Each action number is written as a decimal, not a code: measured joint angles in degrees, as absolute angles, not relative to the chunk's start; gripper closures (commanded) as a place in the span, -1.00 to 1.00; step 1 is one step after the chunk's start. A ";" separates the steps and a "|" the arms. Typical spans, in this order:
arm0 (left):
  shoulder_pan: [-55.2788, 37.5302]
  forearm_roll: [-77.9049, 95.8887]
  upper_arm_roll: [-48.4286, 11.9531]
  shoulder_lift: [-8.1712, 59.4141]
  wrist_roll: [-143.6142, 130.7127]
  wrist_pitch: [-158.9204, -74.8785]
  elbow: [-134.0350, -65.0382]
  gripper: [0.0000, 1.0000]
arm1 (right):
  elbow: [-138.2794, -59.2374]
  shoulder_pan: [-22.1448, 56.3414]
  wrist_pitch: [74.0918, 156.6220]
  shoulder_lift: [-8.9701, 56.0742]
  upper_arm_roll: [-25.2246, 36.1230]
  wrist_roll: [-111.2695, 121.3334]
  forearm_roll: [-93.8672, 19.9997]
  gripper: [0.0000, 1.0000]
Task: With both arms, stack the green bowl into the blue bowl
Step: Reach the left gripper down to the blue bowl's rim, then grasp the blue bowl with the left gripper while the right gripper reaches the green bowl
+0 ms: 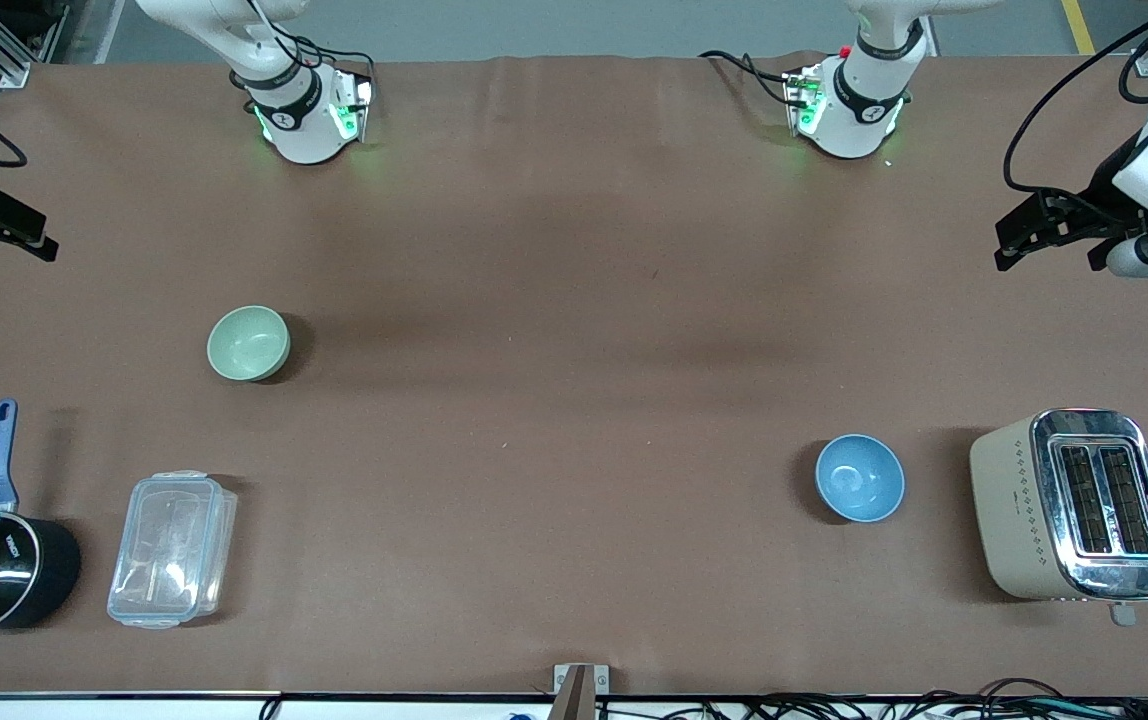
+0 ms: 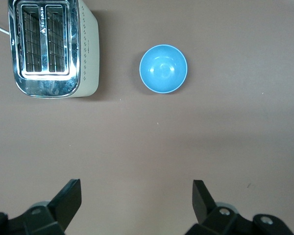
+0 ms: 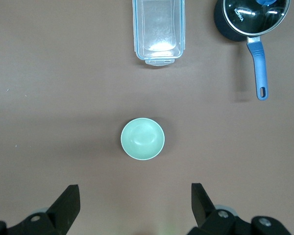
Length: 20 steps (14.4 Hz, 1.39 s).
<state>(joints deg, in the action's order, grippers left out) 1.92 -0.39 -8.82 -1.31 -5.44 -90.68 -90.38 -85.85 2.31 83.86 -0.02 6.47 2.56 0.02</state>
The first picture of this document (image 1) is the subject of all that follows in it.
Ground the black left arm base cable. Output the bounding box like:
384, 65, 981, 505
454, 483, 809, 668
698, 49, 797, 106

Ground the black saucepan with blue handle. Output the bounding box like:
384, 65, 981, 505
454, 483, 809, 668
0, 399, 83, 637

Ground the black cable bundle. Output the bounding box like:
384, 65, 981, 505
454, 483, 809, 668
594, 678, 1148, 720

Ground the black right arm base cable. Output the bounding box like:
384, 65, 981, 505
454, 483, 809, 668
279, 35, 378, 89

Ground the green bowl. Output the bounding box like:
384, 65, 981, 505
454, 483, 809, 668
207, 305, 291, 383

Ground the blue bowl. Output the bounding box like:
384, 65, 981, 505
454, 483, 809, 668
815, 433, 906, 523

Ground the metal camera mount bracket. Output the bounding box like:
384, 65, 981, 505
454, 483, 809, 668
552, 663, 610, 720

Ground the black arm base cable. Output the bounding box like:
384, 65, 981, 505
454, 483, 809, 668
698, 49, 797, 106
279, 35, 378, 89

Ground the clear plastic food container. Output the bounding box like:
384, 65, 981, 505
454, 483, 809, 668
107, 470, 238, 630

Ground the brown table cover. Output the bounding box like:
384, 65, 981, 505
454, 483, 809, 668
0, 50, 1148, 699

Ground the beige chrome toaster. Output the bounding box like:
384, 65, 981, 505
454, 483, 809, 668
969, 408, 1148, 628

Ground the black left arm wrist cable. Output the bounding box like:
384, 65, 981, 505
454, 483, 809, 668
1002, 0, 1148, 197

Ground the left arm base connector panel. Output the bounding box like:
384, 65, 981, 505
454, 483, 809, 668
783, 68, 827, 137

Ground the right arm base connector panel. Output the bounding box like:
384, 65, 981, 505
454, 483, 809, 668
332, 68, 376, 143

